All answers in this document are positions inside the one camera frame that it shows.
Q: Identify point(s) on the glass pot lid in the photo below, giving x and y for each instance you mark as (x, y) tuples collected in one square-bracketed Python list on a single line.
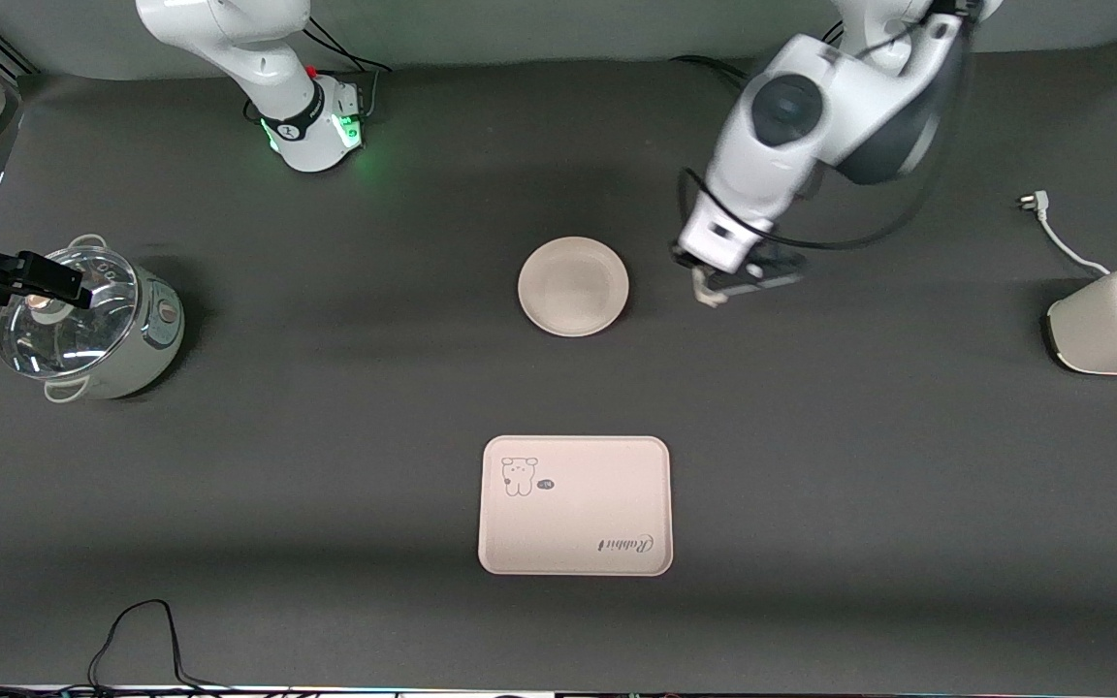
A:
[(74, 334)]

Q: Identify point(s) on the white toaster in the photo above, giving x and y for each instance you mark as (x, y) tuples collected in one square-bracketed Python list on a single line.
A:
[(1101, 334)]

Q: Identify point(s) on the pale green electric pot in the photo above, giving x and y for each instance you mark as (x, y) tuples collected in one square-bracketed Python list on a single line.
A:
[(146, 339)]

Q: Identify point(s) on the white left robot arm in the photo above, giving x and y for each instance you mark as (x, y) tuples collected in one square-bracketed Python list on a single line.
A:
[(772, 155)]

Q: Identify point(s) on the aluminium frame rail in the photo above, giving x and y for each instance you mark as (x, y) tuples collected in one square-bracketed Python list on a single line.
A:
[(6, 53)]

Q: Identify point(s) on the round beige plate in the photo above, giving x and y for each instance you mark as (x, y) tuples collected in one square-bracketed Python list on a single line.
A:
[(573, 287)]

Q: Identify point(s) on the small white bun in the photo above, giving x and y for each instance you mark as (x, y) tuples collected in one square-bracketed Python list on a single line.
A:
[(712, 294)]

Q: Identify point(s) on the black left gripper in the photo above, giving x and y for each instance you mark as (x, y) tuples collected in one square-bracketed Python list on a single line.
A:
[(777, 257)]

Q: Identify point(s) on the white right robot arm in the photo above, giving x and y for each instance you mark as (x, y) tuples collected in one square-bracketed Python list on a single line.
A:
[(258, 58)]

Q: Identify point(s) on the beige tray with rabbit print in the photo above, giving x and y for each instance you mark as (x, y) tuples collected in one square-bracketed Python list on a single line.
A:
[(578, 514)]

